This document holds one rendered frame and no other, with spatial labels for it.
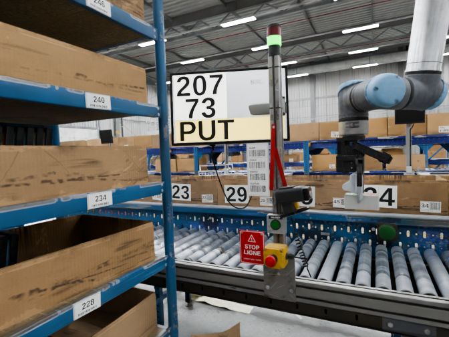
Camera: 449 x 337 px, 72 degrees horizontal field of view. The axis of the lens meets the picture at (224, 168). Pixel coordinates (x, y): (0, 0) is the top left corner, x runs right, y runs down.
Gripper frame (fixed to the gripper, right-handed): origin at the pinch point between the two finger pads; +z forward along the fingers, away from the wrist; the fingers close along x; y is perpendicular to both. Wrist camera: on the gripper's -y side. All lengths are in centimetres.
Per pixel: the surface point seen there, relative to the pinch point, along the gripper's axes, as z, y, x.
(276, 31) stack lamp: -58, 26, 1
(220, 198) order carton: 12, 83, -58
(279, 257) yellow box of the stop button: 20.4, 25.6, 7.8
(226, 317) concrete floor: 105, 98, -87
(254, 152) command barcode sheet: -16.1, 36.2, 1.3
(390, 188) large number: 4, -9, -60
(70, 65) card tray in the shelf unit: -34, 48, 67
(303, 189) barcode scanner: -3.1, 17.3, 6.3
